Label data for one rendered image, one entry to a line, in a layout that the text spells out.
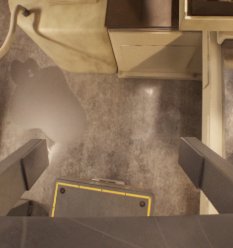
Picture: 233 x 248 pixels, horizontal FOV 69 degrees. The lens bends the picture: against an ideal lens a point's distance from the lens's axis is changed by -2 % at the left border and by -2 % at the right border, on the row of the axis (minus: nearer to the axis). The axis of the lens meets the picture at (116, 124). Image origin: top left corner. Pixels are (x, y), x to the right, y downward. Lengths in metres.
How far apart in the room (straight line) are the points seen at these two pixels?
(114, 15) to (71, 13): 0.28
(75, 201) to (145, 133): 0.77
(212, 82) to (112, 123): 0.92
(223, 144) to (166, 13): 0.78
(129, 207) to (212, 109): 0.78
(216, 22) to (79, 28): 0.76
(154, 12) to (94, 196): 1.21
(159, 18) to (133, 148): 0.97
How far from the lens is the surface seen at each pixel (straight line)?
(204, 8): 0.84
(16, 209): 1.65
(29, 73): 2.02
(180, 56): 1.38
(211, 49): 1.00
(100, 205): 1.27
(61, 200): 1.35
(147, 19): 1.17
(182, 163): 0.16
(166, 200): 1.57
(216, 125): 0.88
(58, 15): 1.34
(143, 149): 1.51
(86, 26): 1.21
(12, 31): 1.30
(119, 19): 1.17
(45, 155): 0.17
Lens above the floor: 1.51
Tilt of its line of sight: 78 degrees down
